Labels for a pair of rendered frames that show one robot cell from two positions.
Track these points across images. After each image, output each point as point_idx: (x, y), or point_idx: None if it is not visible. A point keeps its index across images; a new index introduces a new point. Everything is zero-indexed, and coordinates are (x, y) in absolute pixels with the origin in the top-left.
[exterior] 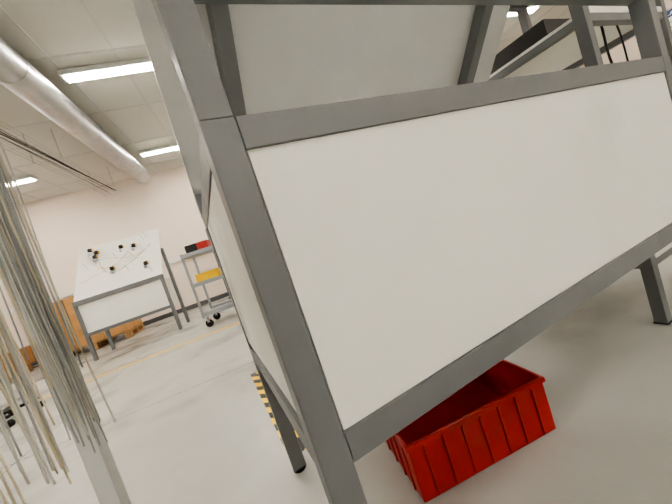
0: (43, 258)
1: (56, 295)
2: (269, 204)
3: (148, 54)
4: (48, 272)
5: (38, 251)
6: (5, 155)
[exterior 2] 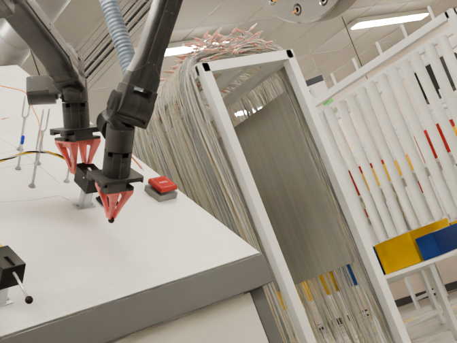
0: (272, 303)
1: (279, 329)
2: None
3: (159, 175)
4: (275, 313)
5: (273, 297)
6: (247, 239)
